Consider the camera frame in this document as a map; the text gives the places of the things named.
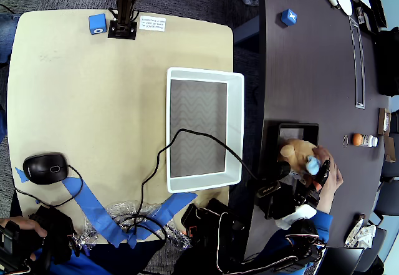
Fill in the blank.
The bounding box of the tan and blue plush toy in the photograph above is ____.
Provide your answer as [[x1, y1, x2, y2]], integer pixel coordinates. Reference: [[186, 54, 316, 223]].
[[279, 137, 324, 182]]

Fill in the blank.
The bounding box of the left forearm blue sleeve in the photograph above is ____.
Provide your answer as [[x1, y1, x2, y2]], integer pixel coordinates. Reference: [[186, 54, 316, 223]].
[[29, 246, 105, 275]]

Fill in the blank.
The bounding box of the black tray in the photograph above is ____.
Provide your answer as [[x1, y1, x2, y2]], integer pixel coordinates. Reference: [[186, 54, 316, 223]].
[[257, 119, 320, 207]]

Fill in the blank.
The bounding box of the white plastic bin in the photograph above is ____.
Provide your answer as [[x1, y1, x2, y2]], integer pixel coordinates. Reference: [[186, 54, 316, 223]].
[[166, 66, 246, 194]]

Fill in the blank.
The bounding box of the person's right hand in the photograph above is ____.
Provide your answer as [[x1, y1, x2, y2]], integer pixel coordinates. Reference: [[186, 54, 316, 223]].
[[312, 145, 344, 195]]

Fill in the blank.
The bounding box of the person's left hand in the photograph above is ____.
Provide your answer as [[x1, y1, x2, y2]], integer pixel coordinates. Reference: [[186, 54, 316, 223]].
[[0, 215, 48, 237]]

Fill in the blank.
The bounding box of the grey wavy patterned mat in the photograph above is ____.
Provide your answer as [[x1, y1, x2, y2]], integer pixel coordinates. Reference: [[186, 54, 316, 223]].
[[170, 79, 228, 178], [279, 127, 305, 142]]

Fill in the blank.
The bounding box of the white pill bottle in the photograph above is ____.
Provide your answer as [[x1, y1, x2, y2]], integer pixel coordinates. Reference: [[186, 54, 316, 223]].
[[361, 134, 379, 147]]

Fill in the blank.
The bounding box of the printed snack packet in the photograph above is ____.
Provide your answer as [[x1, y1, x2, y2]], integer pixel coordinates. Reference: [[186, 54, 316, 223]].
[[344, 218, 364, 246]]

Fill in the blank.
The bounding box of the brown cardboard strip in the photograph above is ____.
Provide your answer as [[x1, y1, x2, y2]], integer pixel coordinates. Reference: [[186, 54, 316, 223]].
[[378, 153, 399, 182]]

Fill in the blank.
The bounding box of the brown cardboard box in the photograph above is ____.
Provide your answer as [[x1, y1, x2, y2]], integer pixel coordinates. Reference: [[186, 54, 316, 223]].
[[377, 107, 393, 136], [383, 136, 397, 162]]

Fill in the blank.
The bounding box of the crumpled white paper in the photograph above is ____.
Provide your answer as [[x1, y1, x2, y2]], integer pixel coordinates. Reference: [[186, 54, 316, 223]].
[[353, 224, 378, 248]]

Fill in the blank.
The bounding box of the dark blue office chair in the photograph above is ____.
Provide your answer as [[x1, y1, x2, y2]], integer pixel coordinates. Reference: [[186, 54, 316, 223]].
[[364, 224, 387, 273], [373, 187, 399, 223]]

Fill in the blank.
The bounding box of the black laptop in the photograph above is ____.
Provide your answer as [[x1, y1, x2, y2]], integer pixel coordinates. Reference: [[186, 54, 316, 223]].
[[322, 246, 365, 275]]

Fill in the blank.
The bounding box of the blue painter tape strip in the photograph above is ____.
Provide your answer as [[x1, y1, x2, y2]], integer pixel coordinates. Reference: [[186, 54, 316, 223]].
[[62, 176, 128, 248], [126, 191, 199, 248]]

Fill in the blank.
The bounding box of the blue cube with letter X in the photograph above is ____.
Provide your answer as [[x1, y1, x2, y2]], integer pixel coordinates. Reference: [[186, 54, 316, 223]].
[[280, 8, 298, 26]]

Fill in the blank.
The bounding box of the black case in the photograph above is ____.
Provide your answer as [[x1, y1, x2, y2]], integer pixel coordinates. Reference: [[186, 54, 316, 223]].
[[367, 0, 388, 32]]

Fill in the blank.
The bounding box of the clear crumpled plastic wrap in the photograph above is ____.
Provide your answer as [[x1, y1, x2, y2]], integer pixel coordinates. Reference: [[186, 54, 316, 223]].
[[82, 200, 193, 251]]

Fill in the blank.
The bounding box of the white printed paper label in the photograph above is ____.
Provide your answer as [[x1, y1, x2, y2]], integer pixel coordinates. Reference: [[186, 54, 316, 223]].
[[138, 15, 167, 32]]

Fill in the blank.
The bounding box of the black computer mouse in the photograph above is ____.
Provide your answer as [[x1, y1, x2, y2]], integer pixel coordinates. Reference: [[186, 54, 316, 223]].
[[22, 152, 69, 185]]

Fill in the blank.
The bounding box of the blue cube with letter O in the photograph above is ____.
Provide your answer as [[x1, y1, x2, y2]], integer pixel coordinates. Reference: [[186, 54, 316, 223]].
[[88, 13, 107, 36]]

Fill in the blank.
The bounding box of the small blue tape piece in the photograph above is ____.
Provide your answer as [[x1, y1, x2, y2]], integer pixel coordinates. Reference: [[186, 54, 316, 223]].
[[14, 166, 31, 185]]

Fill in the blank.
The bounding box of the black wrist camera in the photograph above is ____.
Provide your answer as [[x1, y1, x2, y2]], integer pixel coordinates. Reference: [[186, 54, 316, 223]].
[[256, 161, 312, 220]]

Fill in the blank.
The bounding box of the black camera cable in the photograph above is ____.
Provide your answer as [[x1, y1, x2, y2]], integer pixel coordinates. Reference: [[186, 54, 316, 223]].
[[124, 128, 266, 244]]

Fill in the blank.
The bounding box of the thin black mouse cable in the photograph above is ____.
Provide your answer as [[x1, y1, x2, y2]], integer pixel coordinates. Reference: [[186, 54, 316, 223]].
[[14, 163, 84, 208]]

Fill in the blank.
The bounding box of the black camera stand post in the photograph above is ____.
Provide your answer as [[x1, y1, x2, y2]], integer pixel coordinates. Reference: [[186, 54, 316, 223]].
[[107, 0, 147, 41]]

